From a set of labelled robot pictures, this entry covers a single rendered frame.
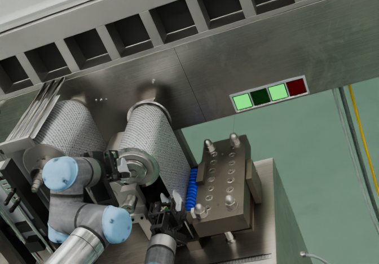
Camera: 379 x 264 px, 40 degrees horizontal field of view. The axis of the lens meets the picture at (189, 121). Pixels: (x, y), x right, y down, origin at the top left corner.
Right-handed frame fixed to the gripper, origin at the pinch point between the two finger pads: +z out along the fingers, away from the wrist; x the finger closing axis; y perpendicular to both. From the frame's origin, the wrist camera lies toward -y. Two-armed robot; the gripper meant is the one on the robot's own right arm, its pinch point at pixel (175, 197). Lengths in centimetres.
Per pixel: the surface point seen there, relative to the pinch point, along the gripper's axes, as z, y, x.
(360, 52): 30, 15, -63
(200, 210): -4.6, -2.9, -7.6
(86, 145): 9.6, 20.5, 23.6
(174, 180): 4.6, 2.9, -0.3
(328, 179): 121, -109, -35
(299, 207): 103, -109, -17
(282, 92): 29.4, 9.0, -37.2
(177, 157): 15.3, 3.7, -0.3
